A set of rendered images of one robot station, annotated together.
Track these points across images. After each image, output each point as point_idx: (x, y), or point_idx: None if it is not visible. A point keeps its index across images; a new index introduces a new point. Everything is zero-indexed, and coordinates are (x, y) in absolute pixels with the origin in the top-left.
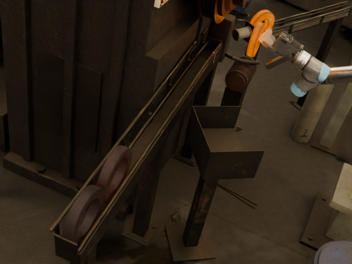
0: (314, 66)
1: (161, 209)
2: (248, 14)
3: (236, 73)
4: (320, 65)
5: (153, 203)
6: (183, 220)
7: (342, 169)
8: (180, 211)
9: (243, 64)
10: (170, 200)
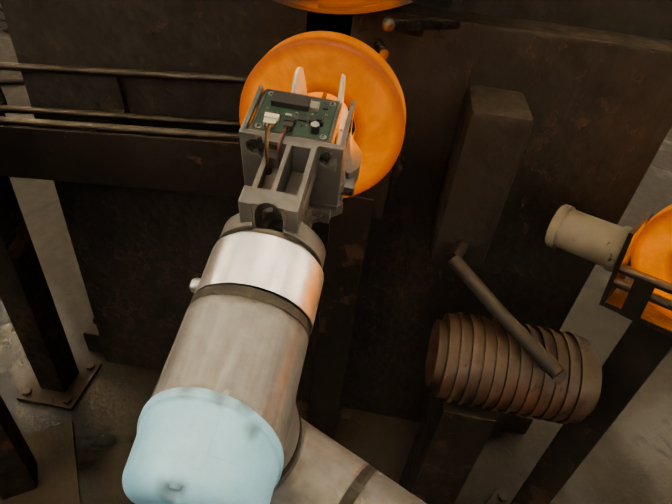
0: (171, 351)
1: (124, 408)
2: (385, 19)
3: (445, 326)
4: (181, 379)
5: (37, 336)
6: (92, 457)
7: None
8: (123, 447)
9: (508, 334)
10: None
